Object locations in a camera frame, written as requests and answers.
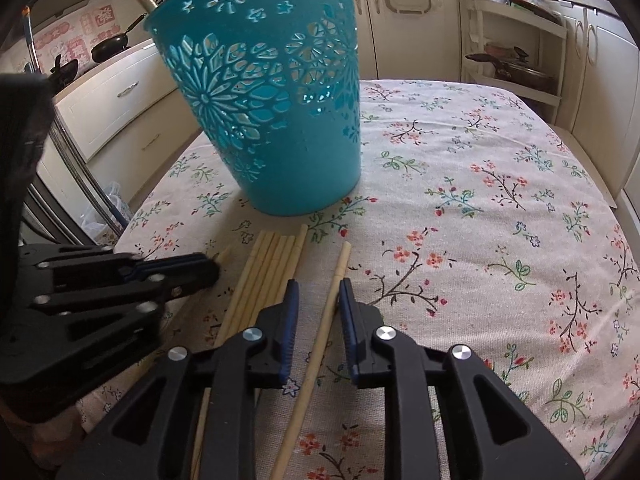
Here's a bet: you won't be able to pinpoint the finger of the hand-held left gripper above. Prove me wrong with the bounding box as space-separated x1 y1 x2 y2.
19 245 222 288
0 274 222 423

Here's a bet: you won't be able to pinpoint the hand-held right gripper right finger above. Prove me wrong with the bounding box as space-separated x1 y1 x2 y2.
339 277 586 480

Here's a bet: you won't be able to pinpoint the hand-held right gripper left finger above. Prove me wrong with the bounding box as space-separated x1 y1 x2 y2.
56 280 301 480

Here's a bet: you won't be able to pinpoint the row of bamboo chopsticks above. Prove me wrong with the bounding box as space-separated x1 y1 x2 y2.
191 224 309 480

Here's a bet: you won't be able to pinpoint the teal cutout plastic basket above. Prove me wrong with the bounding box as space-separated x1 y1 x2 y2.
144 0 363 217

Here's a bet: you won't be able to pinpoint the stainless steel rails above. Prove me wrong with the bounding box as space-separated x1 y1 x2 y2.
22 110 132 243

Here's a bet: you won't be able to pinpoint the clear plastic bag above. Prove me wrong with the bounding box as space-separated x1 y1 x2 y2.
81 181 134 239

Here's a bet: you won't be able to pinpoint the black frying pan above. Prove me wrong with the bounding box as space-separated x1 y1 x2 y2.
47 54 81 90

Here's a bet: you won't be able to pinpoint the cream drawer cabinet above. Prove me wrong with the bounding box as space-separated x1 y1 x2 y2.
52 41 202 163

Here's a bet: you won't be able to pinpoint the black wok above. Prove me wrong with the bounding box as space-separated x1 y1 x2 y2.
90 13 147 64

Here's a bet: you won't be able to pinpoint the floral tablecloth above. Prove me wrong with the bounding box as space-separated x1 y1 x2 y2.
75 79 640 480

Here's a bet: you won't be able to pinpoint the cream base cabinets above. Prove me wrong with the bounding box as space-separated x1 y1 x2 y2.
350 0 467 82

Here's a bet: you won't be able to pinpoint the dark lidded pan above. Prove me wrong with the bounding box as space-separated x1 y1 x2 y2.
465 46 557 95

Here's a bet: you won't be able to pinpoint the cream tall cabinets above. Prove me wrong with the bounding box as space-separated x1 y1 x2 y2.
536 0 640 203

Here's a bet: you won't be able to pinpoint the white shelf rack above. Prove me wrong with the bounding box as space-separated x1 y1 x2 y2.
461 0 569 111

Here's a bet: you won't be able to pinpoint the red patterned wall stickers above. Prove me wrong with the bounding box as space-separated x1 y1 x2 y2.
27 4 117 73

